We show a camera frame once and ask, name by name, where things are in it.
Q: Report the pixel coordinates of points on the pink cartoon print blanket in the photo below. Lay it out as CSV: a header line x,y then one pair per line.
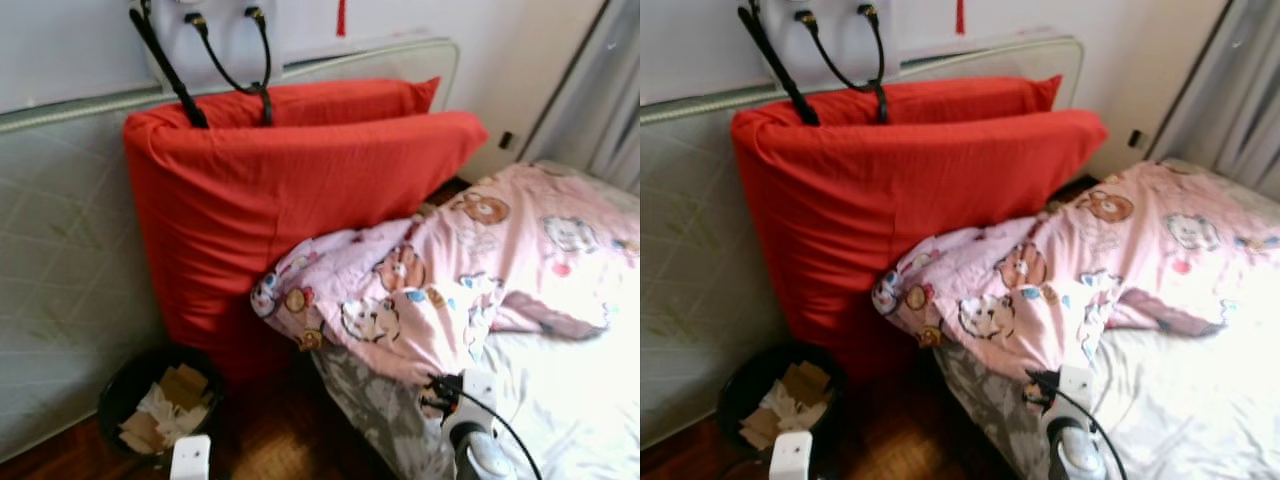
x,y
470,260
1090,260

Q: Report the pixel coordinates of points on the dark wall socket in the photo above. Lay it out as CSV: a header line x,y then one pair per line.
x,y
1136,138
507,140

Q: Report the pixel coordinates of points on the black waste bin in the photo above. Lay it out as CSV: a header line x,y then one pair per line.
x,y
735,400
115,400

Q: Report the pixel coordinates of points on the red hanging tassel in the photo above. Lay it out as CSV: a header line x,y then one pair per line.
x,y
960,17
340,18

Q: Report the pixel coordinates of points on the flat red cushion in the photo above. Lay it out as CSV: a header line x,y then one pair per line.
x,y
330,100
950,98

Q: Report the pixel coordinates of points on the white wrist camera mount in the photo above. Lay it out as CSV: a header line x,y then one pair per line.
x,y
790,458
190,460
480,390
1075,388

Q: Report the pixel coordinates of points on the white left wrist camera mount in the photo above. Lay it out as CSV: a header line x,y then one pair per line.
x,y
190,460
790,458

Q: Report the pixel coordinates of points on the brown cardboard piece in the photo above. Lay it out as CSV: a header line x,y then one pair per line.
x,y
138,432
805,383
185,385
757,430

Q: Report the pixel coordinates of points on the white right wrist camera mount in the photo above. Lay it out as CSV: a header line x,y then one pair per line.
x,y
1075,388
480,390

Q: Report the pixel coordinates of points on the crumpled white paper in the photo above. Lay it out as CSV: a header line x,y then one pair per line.
x,y
790,425
170,425

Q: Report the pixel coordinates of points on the beige floral bedspread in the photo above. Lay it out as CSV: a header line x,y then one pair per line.
x,y
1180,400
560,400

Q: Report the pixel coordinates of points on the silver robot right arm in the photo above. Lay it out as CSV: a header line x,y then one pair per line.
x,y
485,455
1075,455

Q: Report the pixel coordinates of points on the grey pleated curtain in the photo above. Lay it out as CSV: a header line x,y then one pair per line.
x,y
610,100
1240,100

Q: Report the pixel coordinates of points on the large red covered mattress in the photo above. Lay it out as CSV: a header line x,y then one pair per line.
x,y
280,190
900,190

